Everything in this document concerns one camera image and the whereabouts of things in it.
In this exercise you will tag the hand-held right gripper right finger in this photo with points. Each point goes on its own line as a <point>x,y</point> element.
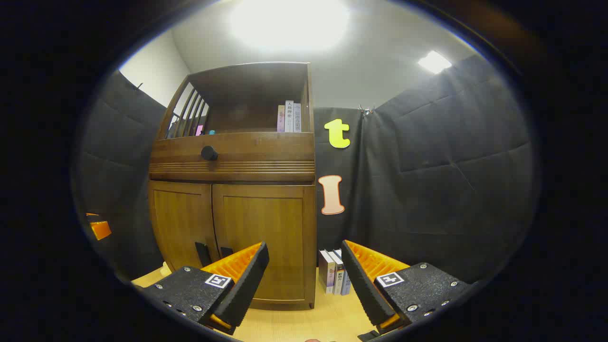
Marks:
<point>363,285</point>

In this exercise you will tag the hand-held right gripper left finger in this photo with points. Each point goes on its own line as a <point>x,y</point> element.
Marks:
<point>247,285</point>

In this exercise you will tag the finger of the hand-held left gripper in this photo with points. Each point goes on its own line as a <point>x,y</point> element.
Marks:
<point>100,230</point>

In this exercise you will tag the wooden cabinet door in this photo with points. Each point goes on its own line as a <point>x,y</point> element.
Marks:
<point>266,223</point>
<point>180,218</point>

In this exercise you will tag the wooden double-door shoe cabinet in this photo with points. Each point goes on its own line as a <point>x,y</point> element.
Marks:
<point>247,80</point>

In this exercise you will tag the blue grey spine book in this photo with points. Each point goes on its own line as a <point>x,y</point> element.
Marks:
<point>346,282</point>

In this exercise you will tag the black white spine book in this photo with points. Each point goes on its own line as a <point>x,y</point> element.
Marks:
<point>338,275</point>

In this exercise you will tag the white purple spine book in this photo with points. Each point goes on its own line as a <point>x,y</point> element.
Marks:
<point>326,273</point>

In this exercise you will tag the black backdrop cloth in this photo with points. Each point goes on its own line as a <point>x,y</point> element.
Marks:
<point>427,190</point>

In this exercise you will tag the pink spine book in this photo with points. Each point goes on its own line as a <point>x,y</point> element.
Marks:
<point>280,118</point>

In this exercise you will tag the metal cloth clip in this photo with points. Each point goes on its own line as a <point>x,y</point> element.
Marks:
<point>366,111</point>

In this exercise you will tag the small ceiling light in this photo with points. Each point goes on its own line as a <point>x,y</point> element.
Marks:
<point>434,61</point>

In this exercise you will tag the large ceiling light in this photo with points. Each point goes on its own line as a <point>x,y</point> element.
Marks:
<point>289,23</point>

